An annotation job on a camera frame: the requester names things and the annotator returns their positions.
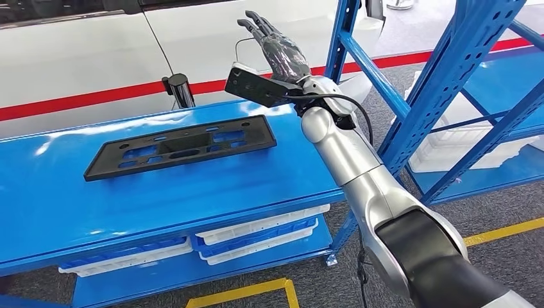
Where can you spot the black plastic plate holder part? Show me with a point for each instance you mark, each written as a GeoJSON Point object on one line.
{"type": "Point", "coordinates": [102, 168]}

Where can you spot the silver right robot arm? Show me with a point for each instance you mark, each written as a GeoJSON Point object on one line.
{"type": "Point", "coordinates": [361, 170]}

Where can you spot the blue metal shelf rack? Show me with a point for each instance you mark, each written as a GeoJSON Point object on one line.
{"type": "Point", "coordinates": [488, 176]}
{"type": "Point", "coordinates": [170, 212]}

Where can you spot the white plastic crate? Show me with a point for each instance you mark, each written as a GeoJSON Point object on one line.
{"type": "Point", "coordinates": [263, 225]}
{"type": "Point", "coordinates": [263, 250]}
{"type": "Point", "coordinates": [127, 264]}
{"type": "Point", "coordinates": [446, 157]}

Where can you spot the white round stand base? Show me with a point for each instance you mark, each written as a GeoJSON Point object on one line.
{"type": "Point", "coordinates": [399, 4]}

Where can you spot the white car with red stripe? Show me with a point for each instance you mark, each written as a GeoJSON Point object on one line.
{"type": "Point", "coordinates": [85, 55]}

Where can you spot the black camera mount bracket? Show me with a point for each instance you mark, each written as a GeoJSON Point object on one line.
{"type": "Point", "coordinates": [259, 89]}

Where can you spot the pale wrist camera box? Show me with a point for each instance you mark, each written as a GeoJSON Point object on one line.
{"type": "Point", "coordinates": [244, 68]}

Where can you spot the black cylindrical post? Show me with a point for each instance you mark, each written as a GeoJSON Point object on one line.
{"type": "Point", "coordinates": [180, 91]}

